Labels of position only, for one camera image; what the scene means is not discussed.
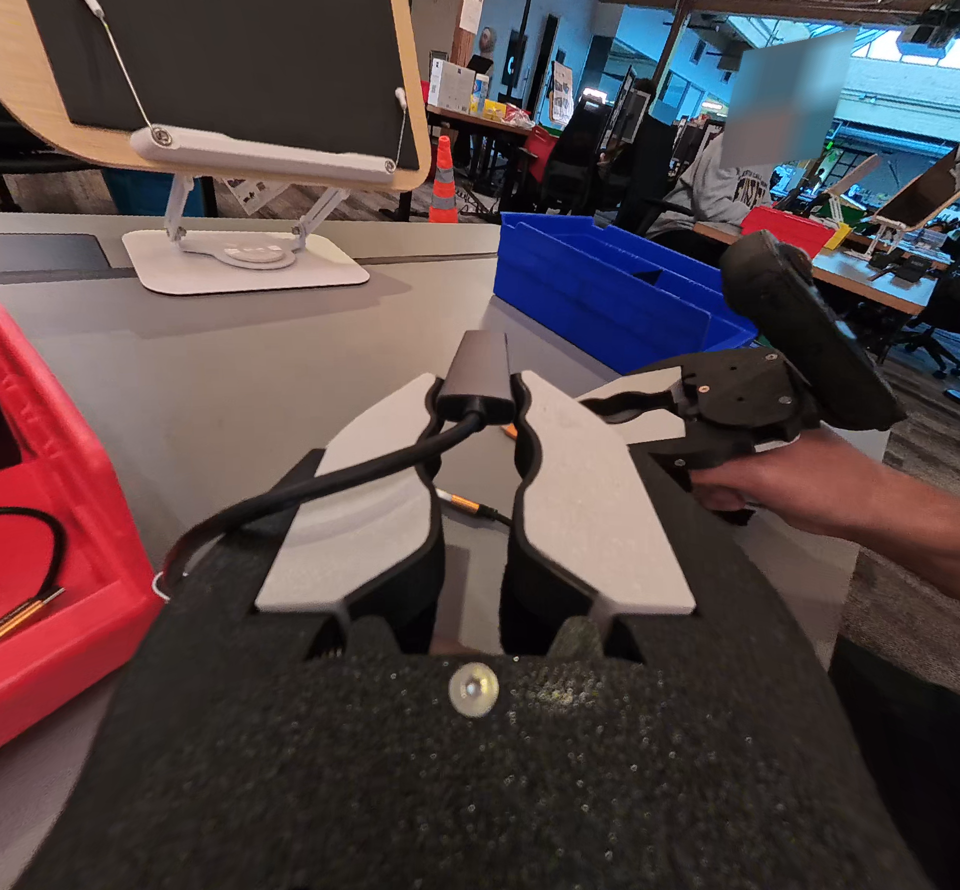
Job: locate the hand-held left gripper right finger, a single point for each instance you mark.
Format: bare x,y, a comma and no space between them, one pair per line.
600,530

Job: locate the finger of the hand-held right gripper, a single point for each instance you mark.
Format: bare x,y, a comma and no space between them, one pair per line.
664,431
637,386

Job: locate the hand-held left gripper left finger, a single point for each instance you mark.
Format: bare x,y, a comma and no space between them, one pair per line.
352,560

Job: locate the blue storage bin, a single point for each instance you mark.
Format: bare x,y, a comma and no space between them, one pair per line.
585,305

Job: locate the grey USB hub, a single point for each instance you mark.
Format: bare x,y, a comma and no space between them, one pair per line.
476,380

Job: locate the red storage bin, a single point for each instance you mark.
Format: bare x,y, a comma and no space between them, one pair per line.
75,530
787,230

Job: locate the grey desk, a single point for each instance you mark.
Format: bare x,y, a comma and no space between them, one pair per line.
225,380

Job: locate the person's right hand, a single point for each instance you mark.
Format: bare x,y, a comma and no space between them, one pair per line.
810,485

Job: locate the wooden table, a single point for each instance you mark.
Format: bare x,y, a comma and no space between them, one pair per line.
862,279
480,123

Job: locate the yellow storage bin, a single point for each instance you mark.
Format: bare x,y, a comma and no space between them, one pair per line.
840,236

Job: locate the black office chair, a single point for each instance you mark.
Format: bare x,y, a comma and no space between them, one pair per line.
937,312
585,155

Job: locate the white stand with wooden board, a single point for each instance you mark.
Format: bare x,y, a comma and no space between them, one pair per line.
922,196
851,189

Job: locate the orange traffic cone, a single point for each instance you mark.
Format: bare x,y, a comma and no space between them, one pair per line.
444,185

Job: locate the white stand with black board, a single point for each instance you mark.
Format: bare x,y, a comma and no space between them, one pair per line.
247,275

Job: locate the yellow packet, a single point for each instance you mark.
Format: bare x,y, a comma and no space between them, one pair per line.
496,108

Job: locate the white wipes canister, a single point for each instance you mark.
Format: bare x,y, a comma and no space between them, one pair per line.
480,93

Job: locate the white cardboard box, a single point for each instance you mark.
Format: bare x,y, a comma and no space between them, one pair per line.
452,84

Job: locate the white printed sheet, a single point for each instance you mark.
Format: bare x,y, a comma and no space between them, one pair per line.
251,194

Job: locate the person's dark trousers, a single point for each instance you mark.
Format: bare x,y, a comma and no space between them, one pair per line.
915,755

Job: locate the white paper notice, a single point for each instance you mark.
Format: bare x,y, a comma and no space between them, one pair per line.
472,5

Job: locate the blue storage basket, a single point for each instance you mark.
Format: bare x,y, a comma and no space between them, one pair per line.
150,192

